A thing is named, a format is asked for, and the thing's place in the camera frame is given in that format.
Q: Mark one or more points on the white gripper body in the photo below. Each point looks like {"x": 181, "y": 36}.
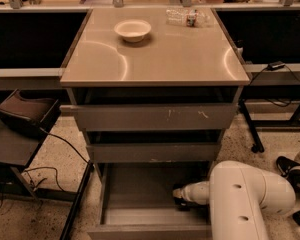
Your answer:
{"x": 187, "y": 192}

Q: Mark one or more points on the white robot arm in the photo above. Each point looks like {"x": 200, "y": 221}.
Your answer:
{"x": 238, "y": 195}

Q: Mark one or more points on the grey middle drawer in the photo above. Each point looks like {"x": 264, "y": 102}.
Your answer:
{"x": 152, "y": 152}

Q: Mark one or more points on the grey drawer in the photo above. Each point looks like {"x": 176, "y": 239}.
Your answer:
{"x": 137, "y": 203}
{"x": 152, "y": 152}
{"x": 156, "y": 117}

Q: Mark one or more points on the grey bottom drawer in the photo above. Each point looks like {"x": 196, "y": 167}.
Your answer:
{"x": 137, "y": 203}

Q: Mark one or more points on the grey drawer cabinet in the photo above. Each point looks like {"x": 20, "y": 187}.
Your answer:
{"x": 171, "y": 65}

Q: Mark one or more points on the grey top drawer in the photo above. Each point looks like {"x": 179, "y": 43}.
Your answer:
{"x": 156, "y": 117}

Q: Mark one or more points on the black stand leg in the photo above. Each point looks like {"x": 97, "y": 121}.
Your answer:
{"x": 257, "y": 147}

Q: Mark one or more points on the black sneaker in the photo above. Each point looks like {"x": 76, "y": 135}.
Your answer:
{"x": 290, "y": 170}

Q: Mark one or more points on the black power adapter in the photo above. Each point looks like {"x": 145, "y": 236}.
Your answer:
{"x": 275, "y": 66}

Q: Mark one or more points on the black vr headset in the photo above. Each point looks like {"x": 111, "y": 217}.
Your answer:
{"x": 29, "y": 117}

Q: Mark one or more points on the white bowl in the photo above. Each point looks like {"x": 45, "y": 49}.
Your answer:
{"x": 132, "y": 30}

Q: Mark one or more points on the dark side table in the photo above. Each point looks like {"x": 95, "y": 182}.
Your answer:
{"x": 16, "y": 154}

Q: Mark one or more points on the clear plastic water bottle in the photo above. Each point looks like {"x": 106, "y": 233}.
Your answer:
{"x": 187, "y": 17}

